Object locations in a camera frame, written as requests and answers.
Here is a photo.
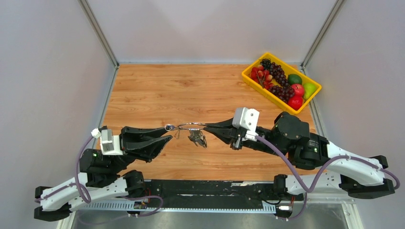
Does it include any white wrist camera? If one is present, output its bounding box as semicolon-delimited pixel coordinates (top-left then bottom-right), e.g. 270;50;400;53
91;126;124;156
232;107;260;142

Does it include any yellow plastic bin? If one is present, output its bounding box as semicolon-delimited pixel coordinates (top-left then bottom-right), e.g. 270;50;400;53
242;52;322;115

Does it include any dark grape bunch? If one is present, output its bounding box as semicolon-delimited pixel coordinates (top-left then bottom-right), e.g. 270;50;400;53
259;58;294;103

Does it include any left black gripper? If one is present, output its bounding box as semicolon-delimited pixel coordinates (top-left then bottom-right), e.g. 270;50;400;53
108;125;174;174

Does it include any green pear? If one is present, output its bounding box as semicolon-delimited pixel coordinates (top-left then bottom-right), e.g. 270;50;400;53
302;83;317;100

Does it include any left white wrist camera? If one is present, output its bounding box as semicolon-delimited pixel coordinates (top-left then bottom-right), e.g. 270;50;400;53
91;126;124;156

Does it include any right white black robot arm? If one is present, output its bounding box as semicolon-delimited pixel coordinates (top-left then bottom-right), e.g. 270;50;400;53
204;107;400;199

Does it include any red round fruit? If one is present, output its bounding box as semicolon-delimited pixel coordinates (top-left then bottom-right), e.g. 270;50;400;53
288;96;304;111

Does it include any metal keyring with keys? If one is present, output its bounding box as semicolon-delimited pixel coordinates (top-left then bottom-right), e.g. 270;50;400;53
174;122;208;148

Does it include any green lime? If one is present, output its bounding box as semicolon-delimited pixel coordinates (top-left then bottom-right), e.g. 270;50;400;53
287;74;302;85

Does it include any red apple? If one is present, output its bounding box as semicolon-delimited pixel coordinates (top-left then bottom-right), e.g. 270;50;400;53
291;83;305;97

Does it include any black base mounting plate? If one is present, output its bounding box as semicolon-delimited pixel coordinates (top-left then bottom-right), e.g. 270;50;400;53
115;179;304;210

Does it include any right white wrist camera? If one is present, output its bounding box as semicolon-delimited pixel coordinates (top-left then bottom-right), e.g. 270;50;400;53
232;107;260;142

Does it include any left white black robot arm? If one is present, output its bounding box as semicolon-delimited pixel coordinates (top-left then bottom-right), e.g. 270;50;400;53
34;125;174;222

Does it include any red strawberries cluster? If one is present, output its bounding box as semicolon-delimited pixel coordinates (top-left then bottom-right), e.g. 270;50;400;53
249;64;274;90

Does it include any aluminium rail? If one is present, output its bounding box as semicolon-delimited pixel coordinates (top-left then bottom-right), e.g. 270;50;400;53
77;182;356;214

